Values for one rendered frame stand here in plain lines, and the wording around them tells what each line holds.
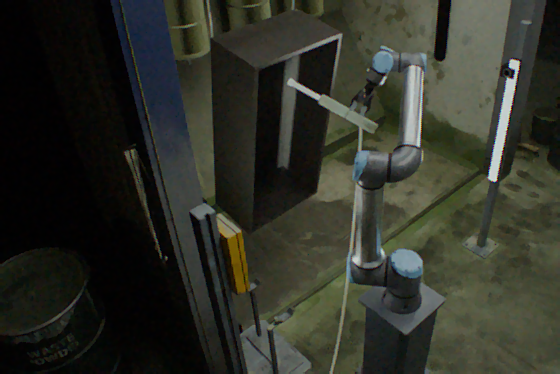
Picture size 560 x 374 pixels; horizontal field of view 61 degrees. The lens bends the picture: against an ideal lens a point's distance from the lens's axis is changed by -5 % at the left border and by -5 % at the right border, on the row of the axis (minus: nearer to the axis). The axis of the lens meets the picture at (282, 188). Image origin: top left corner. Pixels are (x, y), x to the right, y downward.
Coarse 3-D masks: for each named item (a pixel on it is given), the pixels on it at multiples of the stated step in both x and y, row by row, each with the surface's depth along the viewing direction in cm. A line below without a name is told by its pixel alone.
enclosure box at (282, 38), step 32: (256, 32) 254; (288, 32) 257; (320, 32) 259; (224, 64) 248; (256, 64) 232; (288, 64) 301; (320, 64) 285; (224, 96) 262; (256, 96) 243; (288, 96) 320; (224, 128) 278; (256, 128) 316; (288, 128) 337; (320, 128) 311; (224, 160) 295; (256, 160) 336; (288, 160) 354; (320, 160) 323; (224, 192) 314; (256, 192) 341; (288, 192) 343; (256, 224) 321
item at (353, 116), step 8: (288, 80) 243; (304, 88) 243; (312, 96) 243; (320, 96) 242; (328, 104) 241; (336, 104) 240; (336, 112) 241; (344, 112) 239; (352, 112) 239; (352, 120) 239; (360, 120) 238; (368, 120) 238; (368, 128) 238; (376, 128) 238
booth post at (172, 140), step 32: (96, 0) 157; (128, 0) 152; (160, 0) 159; (128, 32) 156; (160, 32) 163; (128, 64) 161; (160, 64) 169; (128, 96) 171; (160, 96) 174; (128, 128) 187; (160, 128) 180; (160, 160) 186; (192, 160) 195; (160, 192) 192; (192, 192) 202; (160, 224) 208; (192, 256) 218; (192, 320) 239
